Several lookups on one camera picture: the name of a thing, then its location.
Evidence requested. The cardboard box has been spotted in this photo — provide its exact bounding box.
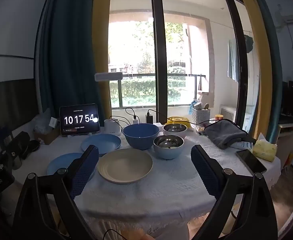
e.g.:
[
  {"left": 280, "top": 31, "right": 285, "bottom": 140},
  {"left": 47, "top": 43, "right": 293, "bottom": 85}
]
[{"left": 33, "top": 125, "right": 61, "bottom": 145}]

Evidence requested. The white air conditioner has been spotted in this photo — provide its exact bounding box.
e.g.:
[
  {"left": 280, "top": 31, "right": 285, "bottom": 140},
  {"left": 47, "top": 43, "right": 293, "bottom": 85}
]
[{"left": 276, "top": 4, "right": 293, "bottom": 27}]

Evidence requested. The large blue bowl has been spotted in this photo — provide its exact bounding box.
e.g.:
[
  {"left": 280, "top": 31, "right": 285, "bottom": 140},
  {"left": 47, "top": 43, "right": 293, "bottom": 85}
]
[{"left": 123, "top": 123, "right": 160, "bottom": 151}]

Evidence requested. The white desk lamp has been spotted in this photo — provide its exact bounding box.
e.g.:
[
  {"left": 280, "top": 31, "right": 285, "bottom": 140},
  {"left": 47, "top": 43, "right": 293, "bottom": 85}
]
[{"left": 94, "top": 72, "right": 123, "bottom": 134}]

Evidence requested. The teal curtain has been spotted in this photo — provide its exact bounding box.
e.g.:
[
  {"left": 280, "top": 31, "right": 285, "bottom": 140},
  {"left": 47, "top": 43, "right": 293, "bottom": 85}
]
[
  {"left": 251, "top": 0, "right": 284, "bottom": 143},
  {"left": 37, "top": 0, "right": 97, "bottom": 122}
]

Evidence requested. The black smartphone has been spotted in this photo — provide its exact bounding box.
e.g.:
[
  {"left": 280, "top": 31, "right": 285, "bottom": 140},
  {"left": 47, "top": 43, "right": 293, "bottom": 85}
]
[{"left": 236, "top": 149, "right": 268, "bottom": 176}]

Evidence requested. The steel bowl light blue outside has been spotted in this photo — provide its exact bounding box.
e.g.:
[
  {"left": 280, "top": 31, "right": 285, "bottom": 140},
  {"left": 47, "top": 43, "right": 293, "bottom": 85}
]
[{"left": 154, "top": 135, "right": 184, "bottom": 160}]

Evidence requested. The tablet showing clock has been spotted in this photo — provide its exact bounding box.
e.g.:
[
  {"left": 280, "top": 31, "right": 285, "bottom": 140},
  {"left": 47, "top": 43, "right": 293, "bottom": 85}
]
[{"left": 60, "top": 103, "right": 101, "bottom": 137}]

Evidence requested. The blue plate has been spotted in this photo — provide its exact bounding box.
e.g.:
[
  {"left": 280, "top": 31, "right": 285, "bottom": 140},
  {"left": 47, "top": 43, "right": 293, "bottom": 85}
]
[
  {"left": 47, "top": 152, "right": 97, "bottom": 181},
  {"left": 81, "top": 133, "right": 122, "bottom": 157}
]

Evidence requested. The steel bowl white outside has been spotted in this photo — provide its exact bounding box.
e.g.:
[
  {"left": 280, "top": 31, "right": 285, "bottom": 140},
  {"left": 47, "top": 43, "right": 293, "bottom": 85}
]
[{"left": 163, "top": 123, "right": 187, "bottom": 139}]

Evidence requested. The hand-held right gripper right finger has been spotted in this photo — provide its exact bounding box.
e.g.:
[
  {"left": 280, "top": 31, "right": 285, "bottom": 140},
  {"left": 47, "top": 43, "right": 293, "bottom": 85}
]
[{"left": 190, "top": 144, "right": 279, "bottom": 240}]

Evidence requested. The yellow wet wipes pack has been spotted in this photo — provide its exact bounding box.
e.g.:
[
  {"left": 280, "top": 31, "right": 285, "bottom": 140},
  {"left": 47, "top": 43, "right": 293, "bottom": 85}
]
[{"left": 168, "top": 116, "right": 190, "bottom": 128}]

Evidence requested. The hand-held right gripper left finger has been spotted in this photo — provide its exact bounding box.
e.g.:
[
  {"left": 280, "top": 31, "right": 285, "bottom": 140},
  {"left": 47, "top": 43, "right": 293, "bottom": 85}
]
[{"left": 13, "top": 144, "right": 100, "bottom": 240}]

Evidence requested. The yellow curtain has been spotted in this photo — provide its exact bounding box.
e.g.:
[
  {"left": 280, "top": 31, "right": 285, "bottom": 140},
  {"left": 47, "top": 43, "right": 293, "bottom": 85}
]
[
  {"left": 231, "top": 0, "right": 273, "bottom": 140},
  {"left": 92, "top": 0, "right": 112, "bottom": 128}
]

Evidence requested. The black charger cable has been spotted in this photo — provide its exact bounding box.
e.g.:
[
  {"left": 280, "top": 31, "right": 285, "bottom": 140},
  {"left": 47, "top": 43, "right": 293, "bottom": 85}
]
[
  {"left": 109, "top": 107, "right": 137, "bottom": 127},
  {"left": 146, "top": 109, "right": 239, "bottom": 130}
]

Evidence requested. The beige plate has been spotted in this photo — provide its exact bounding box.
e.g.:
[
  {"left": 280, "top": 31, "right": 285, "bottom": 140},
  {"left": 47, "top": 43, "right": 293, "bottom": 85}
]
[{"left": 97, "top": 148, "right": 153, "bottom": 184}]

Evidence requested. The yellow tissue pack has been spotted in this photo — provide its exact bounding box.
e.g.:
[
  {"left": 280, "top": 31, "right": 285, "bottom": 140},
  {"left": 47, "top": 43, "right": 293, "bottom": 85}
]
[{"left": 252, "top": 133, "right": 278, "bottom": 162}]

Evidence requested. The grey towel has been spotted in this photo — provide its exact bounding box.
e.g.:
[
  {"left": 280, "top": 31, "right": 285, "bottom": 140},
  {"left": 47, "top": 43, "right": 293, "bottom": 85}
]
[{"left": 204, "top": 119, "right": 247, "bottom": 149}]

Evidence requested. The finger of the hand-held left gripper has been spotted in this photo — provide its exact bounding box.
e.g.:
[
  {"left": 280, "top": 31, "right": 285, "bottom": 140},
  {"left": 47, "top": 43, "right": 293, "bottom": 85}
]
[{"left": 0, "top": 149, "right": 24, "bottom": 172}]

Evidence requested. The white perforated basket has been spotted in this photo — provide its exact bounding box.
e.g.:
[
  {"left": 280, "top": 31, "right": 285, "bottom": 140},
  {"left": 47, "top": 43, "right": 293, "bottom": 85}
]
[{"left": 192, "top": 107, "right": 210, "bottom": 125}]

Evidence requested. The black door frame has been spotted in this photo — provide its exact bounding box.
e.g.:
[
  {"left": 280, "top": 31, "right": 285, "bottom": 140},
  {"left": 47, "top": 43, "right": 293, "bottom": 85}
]
[{"left": 149, "top": 0, "right": 169, "bottom": 126}]

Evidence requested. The hanging light blue towel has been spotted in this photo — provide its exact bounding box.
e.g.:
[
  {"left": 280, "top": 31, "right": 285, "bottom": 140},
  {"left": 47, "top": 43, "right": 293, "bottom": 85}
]
[{"left": 227, "top": 39, "right": 240, "bottom": 82}]

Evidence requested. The clear plastic bag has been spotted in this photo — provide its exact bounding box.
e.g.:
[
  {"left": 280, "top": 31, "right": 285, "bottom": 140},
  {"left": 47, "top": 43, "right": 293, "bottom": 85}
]
[{"left": 33, "top": 107, "right": 55, "bottom": 133}]

